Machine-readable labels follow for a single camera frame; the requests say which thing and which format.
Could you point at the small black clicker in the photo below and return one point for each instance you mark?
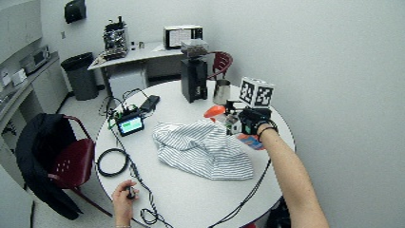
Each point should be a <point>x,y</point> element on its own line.
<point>131,193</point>

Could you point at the orange plastic object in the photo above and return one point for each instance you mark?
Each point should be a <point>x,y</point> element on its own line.
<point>215,111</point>

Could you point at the orange and blue packet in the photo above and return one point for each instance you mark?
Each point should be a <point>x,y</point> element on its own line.
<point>253,143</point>

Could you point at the black wrist band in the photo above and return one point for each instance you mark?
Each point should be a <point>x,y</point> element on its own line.
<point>267,129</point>

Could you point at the metal pitcher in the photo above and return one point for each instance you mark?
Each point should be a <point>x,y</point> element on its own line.
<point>222,91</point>

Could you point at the white marker cube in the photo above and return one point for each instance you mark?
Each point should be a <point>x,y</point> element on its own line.
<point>257,91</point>

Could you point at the striped white cloth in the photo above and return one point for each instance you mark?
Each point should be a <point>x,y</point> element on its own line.
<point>203,148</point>

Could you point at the dark red chair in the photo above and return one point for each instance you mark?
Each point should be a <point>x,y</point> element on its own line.
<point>222,63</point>
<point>74,161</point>

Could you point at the black coffee grinder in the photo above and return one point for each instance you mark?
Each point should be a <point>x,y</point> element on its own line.
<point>194,79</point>

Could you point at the small screen device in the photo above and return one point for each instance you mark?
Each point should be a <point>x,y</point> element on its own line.
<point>130,124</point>

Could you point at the black power adapter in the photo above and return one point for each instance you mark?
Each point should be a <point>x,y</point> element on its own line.
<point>150,103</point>

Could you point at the black jacket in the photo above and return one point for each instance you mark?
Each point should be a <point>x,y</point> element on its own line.
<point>38,152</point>

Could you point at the white box appliance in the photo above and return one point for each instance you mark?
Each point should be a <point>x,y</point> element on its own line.
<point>182,36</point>

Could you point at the grey desk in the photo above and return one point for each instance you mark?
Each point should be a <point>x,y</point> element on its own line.
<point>139,55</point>

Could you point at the black bag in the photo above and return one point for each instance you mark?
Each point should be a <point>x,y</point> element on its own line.
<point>279,215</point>

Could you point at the black trash bin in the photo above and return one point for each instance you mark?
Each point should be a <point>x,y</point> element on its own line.
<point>81,77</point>

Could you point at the grey counter cabinet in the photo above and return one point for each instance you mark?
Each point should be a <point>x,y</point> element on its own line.
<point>38,91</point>

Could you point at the black metal machine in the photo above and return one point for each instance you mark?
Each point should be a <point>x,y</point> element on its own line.
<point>115,41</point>

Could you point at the grey microwave oven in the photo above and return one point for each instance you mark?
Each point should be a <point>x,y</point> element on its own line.
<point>37,59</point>

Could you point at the palm camera mount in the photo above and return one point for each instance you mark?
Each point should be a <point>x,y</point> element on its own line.
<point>234,117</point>

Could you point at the black wall dispenser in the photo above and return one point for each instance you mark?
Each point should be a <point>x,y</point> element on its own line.
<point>75,11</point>

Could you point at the grey wall cabinet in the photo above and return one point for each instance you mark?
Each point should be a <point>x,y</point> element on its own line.
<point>17,25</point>

